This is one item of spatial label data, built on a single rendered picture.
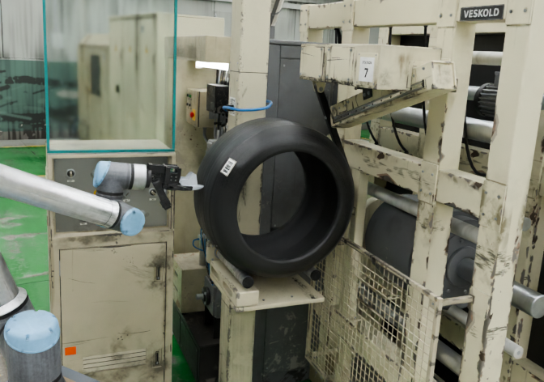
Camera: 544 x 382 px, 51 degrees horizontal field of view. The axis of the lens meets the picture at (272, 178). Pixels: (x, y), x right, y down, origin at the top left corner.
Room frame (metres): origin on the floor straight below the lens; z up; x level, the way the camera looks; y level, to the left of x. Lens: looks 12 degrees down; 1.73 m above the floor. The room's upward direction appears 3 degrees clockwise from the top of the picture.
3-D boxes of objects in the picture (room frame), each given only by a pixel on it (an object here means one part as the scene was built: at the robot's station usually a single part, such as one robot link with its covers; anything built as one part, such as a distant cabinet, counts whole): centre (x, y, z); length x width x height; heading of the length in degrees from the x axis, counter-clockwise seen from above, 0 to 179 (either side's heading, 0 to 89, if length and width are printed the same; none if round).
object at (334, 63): (2.20, -0.32, 1.71); 0.61 x 0.25 x 0.15; 23
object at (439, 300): (2.12, -0.39, 0.65); 0.90 x 0.02 x 0.70; 23
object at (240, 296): (2.15, 0.13, 0.84); 0.36 x 0.09 x 0.06; 23
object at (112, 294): (2.65, 0.78, 0.63); 0.56 x 0.41 x 1.27; 113
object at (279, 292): (2.21, 0.01, 0.80); 0.37 x 0.36 x 0.02; 113
